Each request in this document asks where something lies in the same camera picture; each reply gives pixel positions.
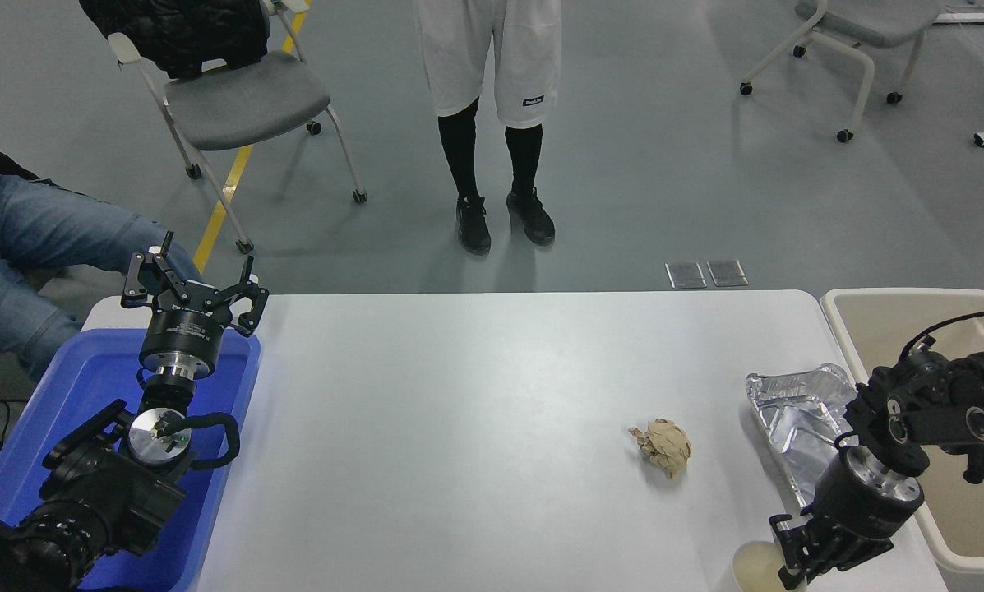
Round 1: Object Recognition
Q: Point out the silver foil tray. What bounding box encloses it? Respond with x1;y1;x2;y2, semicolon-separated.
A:
746;363;859;507

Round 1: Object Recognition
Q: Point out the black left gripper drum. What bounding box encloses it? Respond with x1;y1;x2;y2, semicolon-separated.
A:
140;300;233;364

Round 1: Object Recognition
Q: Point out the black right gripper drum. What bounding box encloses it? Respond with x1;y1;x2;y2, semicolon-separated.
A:
807;448;922;545

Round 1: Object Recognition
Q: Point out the crumpled tan paper ball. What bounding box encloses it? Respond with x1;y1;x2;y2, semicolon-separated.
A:
628;419;693;480

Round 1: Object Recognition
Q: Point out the large pale bin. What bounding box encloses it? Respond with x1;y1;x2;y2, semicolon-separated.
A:
820;288;984;575

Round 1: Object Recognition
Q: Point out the seated person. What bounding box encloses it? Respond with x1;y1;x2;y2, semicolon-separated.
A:
0;122;205;381

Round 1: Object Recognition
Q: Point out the black jacket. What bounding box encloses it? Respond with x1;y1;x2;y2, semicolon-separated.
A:
79;0;272;80

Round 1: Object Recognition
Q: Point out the blue plastic tray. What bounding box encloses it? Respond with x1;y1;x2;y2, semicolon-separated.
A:
0;327;262;592

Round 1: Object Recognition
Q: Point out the standing person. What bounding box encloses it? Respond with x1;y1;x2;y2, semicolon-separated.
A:
418;0;562;256

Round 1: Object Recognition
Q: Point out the grey chair with white frame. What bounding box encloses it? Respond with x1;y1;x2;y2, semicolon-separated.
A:
740;0;949;143
107;0;369;254

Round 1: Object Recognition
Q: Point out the pale paper cup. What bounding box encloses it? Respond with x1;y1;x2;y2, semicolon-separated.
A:
732;540;806;592

